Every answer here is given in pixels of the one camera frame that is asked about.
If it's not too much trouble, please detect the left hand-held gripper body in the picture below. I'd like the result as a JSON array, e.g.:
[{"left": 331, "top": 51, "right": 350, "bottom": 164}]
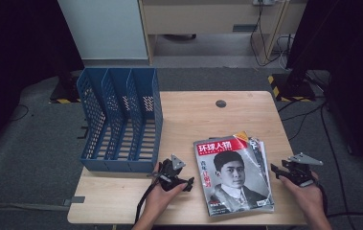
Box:
[{"left": 151, "top": 153, "right": 190, "bottom": 193}]

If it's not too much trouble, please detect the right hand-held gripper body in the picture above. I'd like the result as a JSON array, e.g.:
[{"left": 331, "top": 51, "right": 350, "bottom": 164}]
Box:
[{"left": 281, "top": 152, "right": 325, "bottom": 188}]

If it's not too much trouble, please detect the portrait magazine with red banner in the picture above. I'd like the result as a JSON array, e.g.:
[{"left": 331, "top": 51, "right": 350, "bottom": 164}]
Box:
[{"left": 193, "top": 129, "right": 276, "bottom": 218}]

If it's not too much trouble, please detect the blue plastic file rack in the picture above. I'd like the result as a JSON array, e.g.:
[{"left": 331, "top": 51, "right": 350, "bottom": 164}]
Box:
[{"left": 76, "top": 66, "right": 164, "bottom": 174}]

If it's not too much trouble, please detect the person's left hand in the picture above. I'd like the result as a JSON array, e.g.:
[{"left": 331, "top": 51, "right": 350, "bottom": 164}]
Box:
[{"left": 140, "top": 162, "right": 189, "bottom": 224}]

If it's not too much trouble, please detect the person's right hand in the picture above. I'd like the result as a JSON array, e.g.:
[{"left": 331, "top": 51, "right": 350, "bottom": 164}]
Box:
[{"left": 279, "top": 172, "right": 326, "bottom": 222}]

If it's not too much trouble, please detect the black hazard striped stand base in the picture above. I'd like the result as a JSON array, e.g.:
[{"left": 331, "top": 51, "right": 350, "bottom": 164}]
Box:
[
  {"left": 48, "top": 71, "right": 83, "bottom": 104},
  {"left": 267, "top": 72, "right": 317, "bottom": 104}
]

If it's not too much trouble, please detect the grey floor tape strip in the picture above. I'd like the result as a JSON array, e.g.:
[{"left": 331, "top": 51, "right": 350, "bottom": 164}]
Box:
[{"left": 62, "top": 195, "right": 86, "bottom": 207}]

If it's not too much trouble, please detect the black curtain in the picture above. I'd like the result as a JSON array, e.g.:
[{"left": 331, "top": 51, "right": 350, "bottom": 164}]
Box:
[
  {"left": 0, "top": 0, "right": 85, "bottom": 161},
  {"left": 285, "top": 0, "right": 363, "bottom": 181}
]

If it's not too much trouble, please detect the white cabinet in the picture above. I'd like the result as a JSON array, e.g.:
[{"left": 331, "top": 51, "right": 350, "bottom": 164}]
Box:
[{"left": 57, "top": 0, "right": 149, "bottom": 61}]

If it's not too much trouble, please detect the light wooden desk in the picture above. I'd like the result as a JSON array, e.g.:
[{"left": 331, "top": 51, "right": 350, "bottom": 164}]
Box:
[{"left": 137, "top": 0, "right": 308, "bottom": 65}]

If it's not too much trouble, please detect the white power strip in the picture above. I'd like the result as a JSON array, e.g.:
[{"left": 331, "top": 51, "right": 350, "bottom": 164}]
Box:
[{"left": 253, "top": 0, "right": 278, "bottom": 7}]

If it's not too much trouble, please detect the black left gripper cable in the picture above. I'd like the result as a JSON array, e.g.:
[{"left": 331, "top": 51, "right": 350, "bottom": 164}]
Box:
[{"left": 133, "top": 172, "right": 164, "bottom": 224}]

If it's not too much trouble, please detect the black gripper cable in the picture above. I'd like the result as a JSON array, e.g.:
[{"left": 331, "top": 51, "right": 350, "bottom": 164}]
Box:
[
  {"left": 133, "top": 172, "right": 164, "bottom": 224},
  {"left": 314, "top": 180, "right": 363, "bottom": 222}
]

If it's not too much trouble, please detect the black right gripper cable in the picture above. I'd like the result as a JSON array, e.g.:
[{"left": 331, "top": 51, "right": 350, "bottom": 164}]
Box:
[{"left": 314, "top": 180, "right": 363, "bottom": 222}]

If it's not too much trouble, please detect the long black floor cable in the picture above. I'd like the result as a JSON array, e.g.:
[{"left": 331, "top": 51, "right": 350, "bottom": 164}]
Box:
[{"left": 320, "top": 102, "right": 352, "bottom": 224}]

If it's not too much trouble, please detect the white cable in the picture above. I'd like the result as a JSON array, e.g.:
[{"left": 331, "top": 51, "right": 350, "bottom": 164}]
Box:
[{"left": 276, "top": 34, "right": 296, "bottom": 70}]

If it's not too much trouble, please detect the black hanging cable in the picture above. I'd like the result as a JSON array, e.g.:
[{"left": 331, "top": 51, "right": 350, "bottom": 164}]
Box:
[{"left": 249, "top": 0, "right": 287, "bottom": 68}]

